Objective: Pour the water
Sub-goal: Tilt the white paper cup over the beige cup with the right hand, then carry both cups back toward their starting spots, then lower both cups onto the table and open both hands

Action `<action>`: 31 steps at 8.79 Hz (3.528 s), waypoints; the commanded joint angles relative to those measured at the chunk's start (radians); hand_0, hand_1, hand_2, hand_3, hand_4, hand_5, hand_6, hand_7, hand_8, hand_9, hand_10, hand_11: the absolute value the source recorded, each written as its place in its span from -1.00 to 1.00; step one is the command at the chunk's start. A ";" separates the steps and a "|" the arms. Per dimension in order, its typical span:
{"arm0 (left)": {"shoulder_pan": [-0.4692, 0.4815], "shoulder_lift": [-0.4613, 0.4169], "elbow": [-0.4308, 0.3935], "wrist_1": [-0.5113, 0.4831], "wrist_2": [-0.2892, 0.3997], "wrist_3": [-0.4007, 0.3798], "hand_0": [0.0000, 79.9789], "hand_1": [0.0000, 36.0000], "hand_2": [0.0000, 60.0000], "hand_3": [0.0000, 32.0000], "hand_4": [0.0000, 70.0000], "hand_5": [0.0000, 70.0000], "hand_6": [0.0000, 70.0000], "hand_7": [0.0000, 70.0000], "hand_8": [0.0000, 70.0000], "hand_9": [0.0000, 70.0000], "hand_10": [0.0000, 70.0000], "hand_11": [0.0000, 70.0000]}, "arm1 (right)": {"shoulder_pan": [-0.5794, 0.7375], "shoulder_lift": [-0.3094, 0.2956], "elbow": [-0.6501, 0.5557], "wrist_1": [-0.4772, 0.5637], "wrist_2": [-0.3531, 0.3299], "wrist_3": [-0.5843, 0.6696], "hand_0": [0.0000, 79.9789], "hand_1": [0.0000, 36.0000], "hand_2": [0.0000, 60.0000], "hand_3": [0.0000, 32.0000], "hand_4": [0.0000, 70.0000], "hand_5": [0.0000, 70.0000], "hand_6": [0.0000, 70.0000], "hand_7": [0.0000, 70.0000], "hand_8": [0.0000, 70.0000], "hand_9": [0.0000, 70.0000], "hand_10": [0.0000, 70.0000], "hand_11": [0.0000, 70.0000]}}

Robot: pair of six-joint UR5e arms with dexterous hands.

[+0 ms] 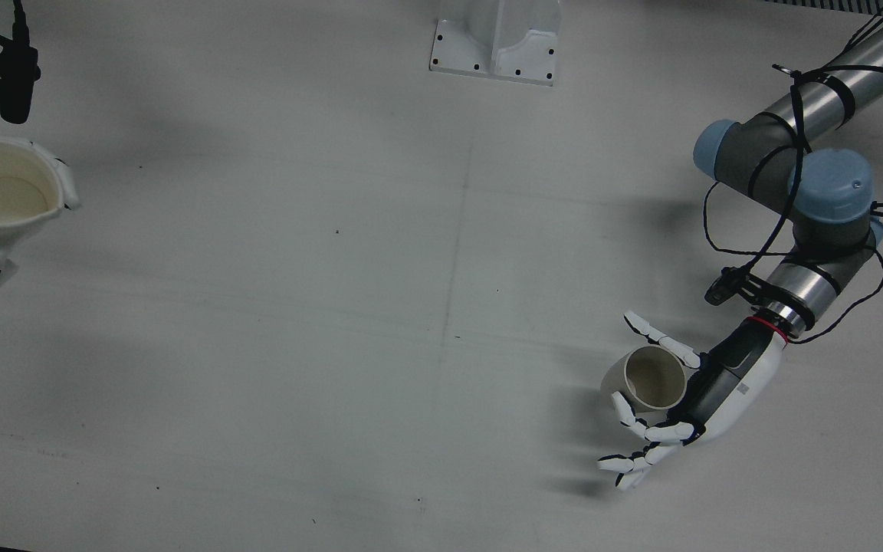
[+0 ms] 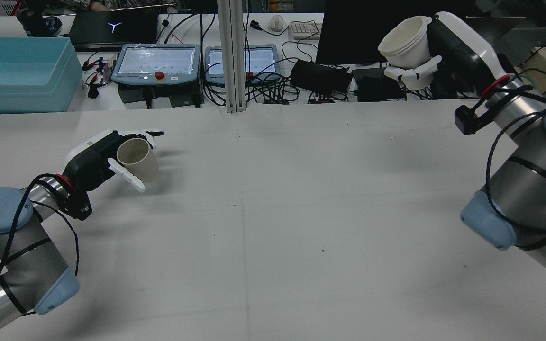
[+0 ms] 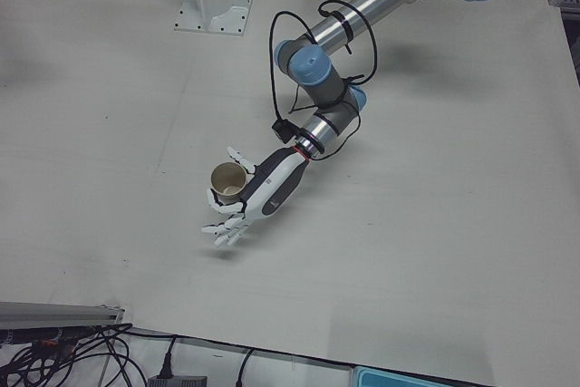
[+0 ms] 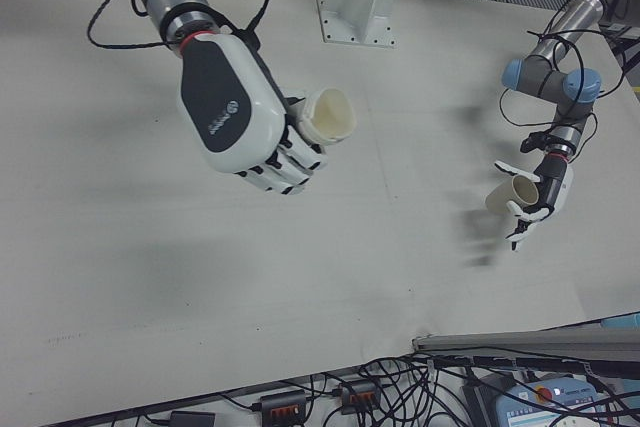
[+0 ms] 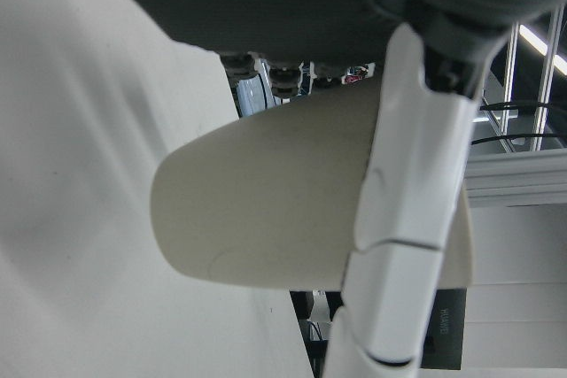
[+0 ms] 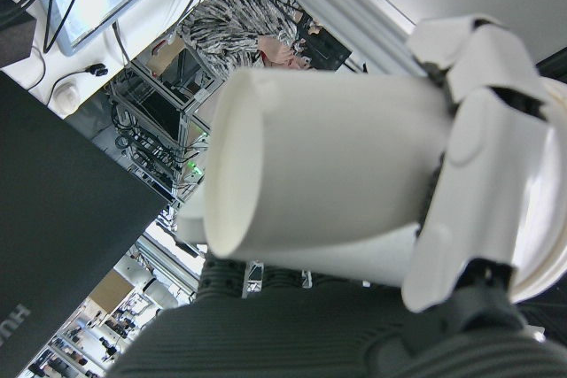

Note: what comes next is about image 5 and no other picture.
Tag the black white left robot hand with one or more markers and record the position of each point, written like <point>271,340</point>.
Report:
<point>266,6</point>

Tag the black huawei box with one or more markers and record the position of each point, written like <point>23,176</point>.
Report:
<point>447,329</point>

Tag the beige plastic cup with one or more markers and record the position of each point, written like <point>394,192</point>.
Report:
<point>266,196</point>

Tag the aluminium frame scaffold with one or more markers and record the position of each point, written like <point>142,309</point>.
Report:
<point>544,99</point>

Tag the white aluminium profile beam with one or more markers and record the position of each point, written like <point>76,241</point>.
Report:
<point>518,174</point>

